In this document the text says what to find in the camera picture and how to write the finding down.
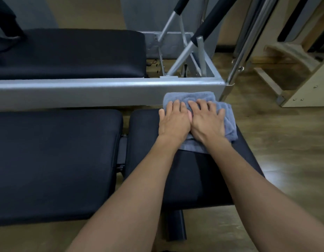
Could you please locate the wooden exercise chair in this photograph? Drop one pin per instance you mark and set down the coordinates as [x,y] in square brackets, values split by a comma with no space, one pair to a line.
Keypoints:
[303,76]

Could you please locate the person's right hand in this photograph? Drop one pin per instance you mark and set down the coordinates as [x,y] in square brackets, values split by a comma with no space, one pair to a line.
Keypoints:
[208,127]

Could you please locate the person's left little finger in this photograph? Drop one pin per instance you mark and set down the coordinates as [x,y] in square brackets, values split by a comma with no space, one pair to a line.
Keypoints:
[161,115]

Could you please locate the person's left hand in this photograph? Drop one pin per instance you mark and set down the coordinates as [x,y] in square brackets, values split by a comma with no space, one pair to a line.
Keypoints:
[174,125]

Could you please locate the silver tower poles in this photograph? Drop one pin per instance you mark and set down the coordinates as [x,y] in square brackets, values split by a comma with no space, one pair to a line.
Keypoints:
[246,41]

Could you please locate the black padded foot bar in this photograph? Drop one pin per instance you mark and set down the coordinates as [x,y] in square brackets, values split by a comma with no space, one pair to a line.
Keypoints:
[211,20]

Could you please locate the silver reformer frame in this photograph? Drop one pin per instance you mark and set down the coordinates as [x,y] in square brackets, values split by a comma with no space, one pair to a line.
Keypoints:
[104,91]

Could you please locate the person's left thumb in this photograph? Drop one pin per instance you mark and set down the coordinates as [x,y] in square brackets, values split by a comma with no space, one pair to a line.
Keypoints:
[190,120]

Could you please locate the large black bench back pad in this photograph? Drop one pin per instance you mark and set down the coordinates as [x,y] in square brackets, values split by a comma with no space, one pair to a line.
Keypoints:
[54,165]

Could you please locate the person's right middle finger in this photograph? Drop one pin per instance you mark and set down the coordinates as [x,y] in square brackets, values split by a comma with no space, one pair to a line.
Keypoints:
[201,106]

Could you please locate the black bench leg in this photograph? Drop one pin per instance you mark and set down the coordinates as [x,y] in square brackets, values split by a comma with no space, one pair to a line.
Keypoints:
[175,225]

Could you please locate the person's left middle finger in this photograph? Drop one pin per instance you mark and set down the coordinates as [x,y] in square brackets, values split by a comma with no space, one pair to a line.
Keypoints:
[177,107]

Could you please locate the person's right forearm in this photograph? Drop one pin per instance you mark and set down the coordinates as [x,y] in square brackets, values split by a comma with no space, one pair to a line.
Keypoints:
[256,196]

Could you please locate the person's right little finger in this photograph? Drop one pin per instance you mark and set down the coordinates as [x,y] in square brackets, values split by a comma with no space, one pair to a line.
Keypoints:
[221,115]

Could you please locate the black reformer carriage pad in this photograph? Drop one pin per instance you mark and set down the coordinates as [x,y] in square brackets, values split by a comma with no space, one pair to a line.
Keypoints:
[72,53]

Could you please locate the grey towel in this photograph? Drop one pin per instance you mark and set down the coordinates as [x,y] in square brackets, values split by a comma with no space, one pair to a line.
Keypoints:
[227,120]

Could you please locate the small black bench seat pad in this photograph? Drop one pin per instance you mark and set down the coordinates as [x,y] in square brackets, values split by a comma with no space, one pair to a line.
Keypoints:
[193,178]

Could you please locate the black bench hinge bracket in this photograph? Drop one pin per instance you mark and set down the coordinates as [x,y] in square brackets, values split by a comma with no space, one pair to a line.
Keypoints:
[121,152]

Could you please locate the person's left forearm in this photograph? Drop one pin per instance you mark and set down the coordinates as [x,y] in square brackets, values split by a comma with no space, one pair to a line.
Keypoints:
[130,196]

